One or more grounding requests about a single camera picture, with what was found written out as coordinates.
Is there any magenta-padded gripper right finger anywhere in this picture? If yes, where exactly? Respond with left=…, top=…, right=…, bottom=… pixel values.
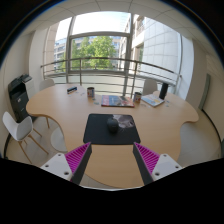
left=132, top=141, right=184, bottom=186

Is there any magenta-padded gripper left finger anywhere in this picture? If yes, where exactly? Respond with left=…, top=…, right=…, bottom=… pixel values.
left=40, top=141, right=93, bottom=186

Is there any black computer mouse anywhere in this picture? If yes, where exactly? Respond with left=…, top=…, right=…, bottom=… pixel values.
left=106, top=117, right=120, bottom=134

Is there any black printed mouse pad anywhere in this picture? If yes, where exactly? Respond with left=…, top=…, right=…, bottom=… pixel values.
left=82, top=113, right=142, bottom=146

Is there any white chair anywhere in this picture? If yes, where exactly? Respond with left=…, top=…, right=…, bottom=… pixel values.
left=2, top=111, right=49, bottom=164
left=142, top=78, right=159, bottom=96
left=39, top=78, right=56, bottom=92

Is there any white and blue booklet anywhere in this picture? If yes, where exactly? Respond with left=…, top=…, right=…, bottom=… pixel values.
left=140, top=93, right=166, bottom=108

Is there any white printed mug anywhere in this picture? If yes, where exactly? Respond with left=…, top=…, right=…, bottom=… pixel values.
left=133, top=91, right=143, bottom=104
left=86, top=86, right=96, bottom=98

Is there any black upright speaker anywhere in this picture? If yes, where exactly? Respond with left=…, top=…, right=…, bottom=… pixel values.
left=158, top=82, right=169, bottom=100

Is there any dark stapler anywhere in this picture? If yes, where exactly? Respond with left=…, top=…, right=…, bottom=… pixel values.
left=66, top=86, right=78, bottom=95

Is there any red and blue magazine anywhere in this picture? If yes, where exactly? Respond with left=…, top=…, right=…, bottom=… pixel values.
left=100, top=94, right=136, bottom=108

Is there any grey metal balcony railing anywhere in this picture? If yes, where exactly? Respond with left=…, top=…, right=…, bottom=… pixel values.
left=40, top=57, right=183, bottom=98

